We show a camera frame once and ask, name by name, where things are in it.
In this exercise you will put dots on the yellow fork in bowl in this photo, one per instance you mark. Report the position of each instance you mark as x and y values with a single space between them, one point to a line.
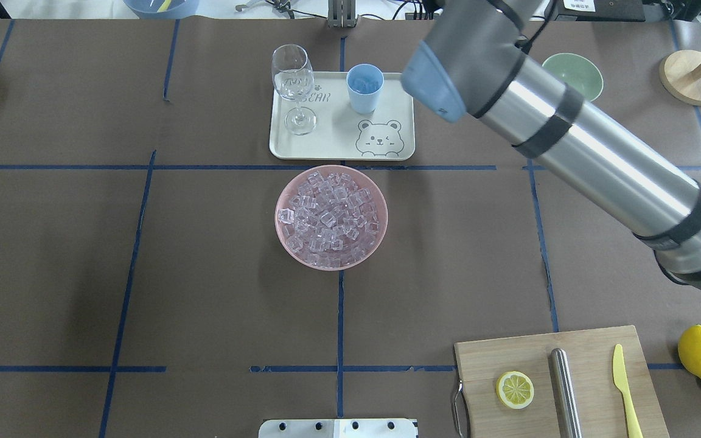
165 5

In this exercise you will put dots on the wooden cup stand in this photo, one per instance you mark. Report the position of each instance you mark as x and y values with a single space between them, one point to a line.
680 72

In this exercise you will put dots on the half lemon slice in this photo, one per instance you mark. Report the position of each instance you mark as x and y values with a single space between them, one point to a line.
515 390

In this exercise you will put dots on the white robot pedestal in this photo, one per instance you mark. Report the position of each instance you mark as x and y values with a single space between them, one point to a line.
365 427

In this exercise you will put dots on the pink bowl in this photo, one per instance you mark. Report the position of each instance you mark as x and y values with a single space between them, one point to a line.
331 217

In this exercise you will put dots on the steel rod handle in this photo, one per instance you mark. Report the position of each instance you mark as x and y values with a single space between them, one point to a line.
564 394

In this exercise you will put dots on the blue plastic cup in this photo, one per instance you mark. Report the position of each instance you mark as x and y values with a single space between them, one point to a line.
364 86

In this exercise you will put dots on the yellow plastic knife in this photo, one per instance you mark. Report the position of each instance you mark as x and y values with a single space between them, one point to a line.
620 380

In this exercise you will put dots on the wooden cutting board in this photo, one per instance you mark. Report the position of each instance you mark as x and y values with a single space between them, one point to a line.
600 407

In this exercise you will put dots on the clear wine glass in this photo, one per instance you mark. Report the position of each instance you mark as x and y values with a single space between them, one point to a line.
293 80

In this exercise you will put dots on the aluminium frame post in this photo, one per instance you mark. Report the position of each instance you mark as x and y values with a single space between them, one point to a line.
342 13

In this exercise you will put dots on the blue bowl on desk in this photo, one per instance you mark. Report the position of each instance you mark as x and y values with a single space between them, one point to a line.
178 9

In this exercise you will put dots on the cream bear tray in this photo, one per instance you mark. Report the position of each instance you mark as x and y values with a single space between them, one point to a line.
386 134

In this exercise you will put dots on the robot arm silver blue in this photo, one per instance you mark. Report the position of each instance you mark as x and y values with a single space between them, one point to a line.
468 64

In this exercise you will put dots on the green ceramic bowl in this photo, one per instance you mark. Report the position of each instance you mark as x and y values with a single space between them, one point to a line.
578 72

